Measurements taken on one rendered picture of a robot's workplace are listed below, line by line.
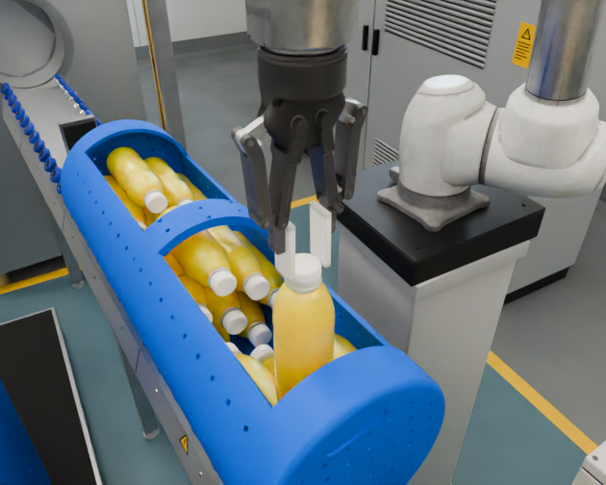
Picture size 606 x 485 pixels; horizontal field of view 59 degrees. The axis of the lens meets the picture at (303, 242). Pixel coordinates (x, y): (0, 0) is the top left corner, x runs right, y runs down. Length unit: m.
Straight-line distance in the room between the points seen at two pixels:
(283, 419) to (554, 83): 0.70
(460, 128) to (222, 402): 0.68
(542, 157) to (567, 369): 1.55
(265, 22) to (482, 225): 0.84
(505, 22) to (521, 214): 1.12
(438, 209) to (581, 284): 1.86
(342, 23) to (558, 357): 2.20
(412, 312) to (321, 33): 0.83
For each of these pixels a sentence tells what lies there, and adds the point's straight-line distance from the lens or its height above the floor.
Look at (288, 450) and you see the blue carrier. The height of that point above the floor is 1.20.
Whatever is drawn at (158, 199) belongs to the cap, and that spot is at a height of 1.17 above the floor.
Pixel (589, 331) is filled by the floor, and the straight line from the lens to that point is 2.70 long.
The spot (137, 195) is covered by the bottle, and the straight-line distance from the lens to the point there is 1.08.
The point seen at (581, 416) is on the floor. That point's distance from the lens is 2.35.
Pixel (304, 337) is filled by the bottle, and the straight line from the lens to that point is 0.60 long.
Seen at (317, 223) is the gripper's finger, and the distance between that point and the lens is 0.56.
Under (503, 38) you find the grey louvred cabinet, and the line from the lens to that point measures 2.24.
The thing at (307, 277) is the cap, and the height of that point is 1.34.
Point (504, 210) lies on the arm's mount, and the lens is 1.25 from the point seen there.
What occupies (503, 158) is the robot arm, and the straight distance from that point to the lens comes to 1.08.
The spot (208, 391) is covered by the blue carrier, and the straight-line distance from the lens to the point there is 0.69.
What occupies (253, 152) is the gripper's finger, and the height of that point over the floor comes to 1.50.
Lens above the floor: 1.70
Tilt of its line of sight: 36 degrees down
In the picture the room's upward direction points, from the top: straight up
